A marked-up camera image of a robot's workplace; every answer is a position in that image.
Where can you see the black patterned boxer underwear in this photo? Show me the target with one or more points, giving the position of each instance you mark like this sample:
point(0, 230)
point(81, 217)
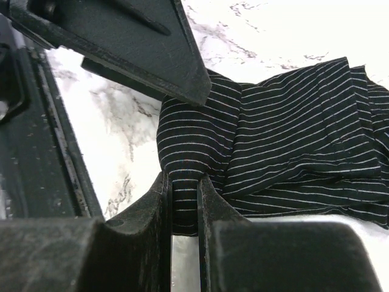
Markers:
point(309, 141)

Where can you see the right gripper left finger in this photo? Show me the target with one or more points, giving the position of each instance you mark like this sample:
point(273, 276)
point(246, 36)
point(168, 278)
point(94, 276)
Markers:
point(129, 252)

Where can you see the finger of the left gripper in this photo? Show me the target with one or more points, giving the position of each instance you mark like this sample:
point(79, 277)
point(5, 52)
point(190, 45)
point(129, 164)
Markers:
point(98, 69)
point(148, 41)

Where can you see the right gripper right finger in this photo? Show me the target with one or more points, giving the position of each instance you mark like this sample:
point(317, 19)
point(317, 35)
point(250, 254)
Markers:
point(236, 254)

